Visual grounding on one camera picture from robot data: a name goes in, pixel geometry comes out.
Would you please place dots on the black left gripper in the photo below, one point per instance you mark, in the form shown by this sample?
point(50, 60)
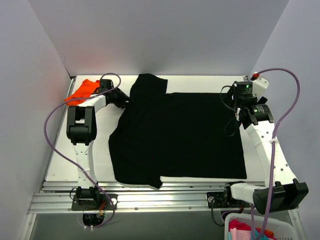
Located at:
point(122, 99)

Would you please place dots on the black t shirt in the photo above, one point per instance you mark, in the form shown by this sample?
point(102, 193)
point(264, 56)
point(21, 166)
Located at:
point(162, 134)

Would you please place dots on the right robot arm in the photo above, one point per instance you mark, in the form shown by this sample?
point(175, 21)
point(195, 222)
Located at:
point(282, 190)

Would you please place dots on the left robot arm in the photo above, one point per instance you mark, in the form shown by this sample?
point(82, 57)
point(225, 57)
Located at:
point(81, 130)

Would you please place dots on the orange folded t shirt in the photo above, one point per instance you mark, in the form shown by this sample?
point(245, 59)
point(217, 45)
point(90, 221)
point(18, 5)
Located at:
point(86, 89)

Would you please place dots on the pink garment in basket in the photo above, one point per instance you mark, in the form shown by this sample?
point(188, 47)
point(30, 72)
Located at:
point(238, 230)

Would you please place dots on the teal garment in basket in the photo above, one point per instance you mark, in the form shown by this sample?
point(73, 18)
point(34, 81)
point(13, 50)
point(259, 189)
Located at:
point(255, 233)

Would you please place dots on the orange garment in basket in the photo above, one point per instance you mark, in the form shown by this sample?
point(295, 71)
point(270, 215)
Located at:
point(267, 233)

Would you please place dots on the white laundry basket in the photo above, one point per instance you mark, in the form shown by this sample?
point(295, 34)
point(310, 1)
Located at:
point(282, 230)

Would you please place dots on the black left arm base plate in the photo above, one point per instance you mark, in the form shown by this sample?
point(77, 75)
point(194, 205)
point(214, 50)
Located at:
point(89, 204)

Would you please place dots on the aluminium frame rail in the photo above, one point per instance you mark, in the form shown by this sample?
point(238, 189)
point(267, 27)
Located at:
point(55, 197)

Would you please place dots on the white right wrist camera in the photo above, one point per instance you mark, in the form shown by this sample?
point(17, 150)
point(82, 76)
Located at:
point(259, 85)

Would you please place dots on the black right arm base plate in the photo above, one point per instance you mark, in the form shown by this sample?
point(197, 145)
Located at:
point(217, 199)

